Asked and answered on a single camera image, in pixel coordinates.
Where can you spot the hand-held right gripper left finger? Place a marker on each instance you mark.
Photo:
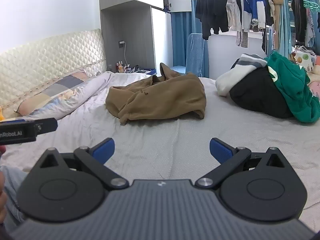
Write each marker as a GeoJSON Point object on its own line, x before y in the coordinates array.
{"type": "Point", "coordinates": [105, 150]}

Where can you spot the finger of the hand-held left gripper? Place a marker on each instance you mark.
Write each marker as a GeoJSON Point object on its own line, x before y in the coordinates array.
{"type": "Point", "coordinates": [47, 126]}

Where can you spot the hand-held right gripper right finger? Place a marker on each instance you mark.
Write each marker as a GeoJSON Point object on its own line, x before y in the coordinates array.
{"type": "Point", "coordinates": [221, 151]}

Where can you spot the brown zip hoodie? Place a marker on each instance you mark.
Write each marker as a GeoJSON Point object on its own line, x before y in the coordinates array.
{"type": "Point", "coordinates": [160, 97]}

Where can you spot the person's left forearm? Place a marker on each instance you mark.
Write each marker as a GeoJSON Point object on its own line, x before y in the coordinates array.
{"type": "Point", "coordinates": [1, 190]}

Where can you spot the yellow object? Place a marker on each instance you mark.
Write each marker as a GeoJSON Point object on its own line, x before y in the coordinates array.
{"type": "Point", "coordinates": [2, 113]}

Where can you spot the patchwork pillow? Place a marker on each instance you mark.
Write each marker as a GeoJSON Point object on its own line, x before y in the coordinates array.
{"type": "Point", "coordinates": [57, 87]}

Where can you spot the cream quilted headboard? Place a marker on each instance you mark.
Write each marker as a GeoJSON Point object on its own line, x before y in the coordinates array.
{"type": "Point", "coordinates": [45, 55]}

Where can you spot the white and grey sweater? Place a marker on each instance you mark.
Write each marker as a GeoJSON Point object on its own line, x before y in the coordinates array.
{"type": "Point", "coordinates": [232, 80]}

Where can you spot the group of small bottles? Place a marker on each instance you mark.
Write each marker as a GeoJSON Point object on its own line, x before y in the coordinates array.
{"type": "Point", "coordinates": [120, 67]}

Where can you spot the green hoodie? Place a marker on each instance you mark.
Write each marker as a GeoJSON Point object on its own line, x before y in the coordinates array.
{"type": "Point", "coordinates": [292, 87]}

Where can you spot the blue covered chair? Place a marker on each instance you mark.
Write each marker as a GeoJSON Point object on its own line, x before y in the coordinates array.
{"type": "Point", "coordinates": [196, 55]}

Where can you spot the striped hanging garment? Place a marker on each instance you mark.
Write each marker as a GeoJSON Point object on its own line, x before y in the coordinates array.
{"type": "Point", "coordinates": [242, 38]}

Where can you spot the cream blanket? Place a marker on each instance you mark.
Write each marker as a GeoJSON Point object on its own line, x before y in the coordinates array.
{"type": "Point", "coordinates": [316, 76]}

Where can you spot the grey wardrobe cabinet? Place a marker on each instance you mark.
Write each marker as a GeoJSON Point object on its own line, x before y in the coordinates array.
{"type": "Point", "coordinates": [135, 30]}

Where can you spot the white dotted pillow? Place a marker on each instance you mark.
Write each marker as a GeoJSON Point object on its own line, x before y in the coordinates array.
{"type": "Point", "coordinates": [306, 58]}

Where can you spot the light blue sheer curtain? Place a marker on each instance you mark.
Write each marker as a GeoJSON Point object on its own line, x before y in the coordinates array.
{"type": "Point", "coordinates": [285, 25]}

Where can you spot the beige hanging garment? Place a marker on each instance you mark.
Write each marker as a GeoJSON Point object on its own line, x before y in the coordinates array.
{"type": "Point", "coordinates": [275, 12]}

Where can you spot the blue and white hanging jacket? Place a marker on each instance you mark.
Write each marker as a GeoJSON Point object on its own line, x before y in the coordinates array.
{"type": "Point", "coordinates": [253, 2]}

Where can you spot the patterned hanging garment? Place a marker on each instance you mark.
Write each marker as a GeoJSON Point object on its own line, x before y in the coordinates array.
{"type": "Point", "coordinates": [310, 27]}

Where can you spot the black hanging garment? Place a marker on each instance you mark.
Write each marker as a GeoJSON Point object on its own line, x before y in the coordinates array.
{"type": "Point", "coordinates": [297, 15]}

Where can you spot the wall socket with charger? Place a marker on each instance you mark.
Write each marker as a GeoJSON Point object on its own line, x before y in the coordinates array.
{"type": "Point", "coordinates": [121, 43]}

